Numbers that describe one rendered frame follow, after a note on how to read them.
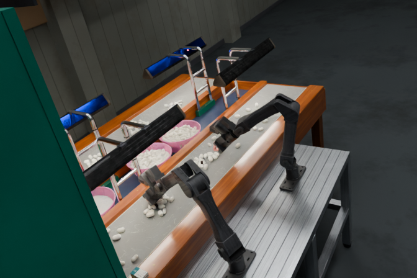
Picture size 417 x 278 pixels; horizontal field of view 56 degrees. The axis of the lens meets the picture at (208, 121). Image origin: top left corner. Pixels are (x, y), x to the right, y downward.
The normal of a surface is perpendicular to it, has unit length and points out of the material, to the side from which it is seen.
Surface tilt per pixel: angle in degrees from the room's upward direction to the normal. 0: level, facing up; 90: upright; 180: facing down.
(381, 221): 0
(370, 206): 0
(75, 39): 90
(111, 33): 90
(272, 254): 0
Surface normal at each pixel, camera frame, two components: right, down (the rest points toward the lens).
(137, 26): 0.84, 0.11
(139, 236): -0.18, -0.87
